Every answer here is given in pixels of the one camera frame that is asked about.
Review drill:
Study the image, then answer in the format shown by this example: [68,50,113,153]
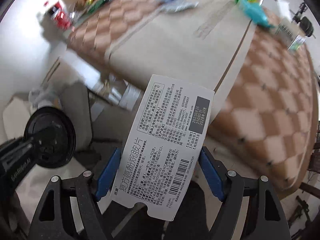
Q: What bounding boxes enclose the teal green snack bag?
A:
[234,0,275,29]

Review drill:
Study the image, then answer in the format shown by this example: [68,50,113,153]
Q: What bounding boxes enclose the white round trash bin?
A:
[23,106,76,168]

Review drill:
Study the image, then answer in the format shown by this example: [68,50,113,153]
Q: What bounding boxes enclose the grey cushioned chair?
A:
[60,81,93,151]

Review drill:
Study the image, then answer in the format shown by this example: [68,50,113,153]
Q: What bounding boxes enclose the red soda can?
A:
[46,2,72,30]

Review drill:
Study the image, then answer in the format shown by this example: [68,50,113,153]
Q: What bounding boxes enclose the white green medicine box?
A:
[275,18,305,51]

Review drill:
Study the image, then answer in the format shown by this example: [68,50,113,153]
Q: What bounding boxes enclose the silver crinkled foil pouch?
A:
[160,0,199,13]

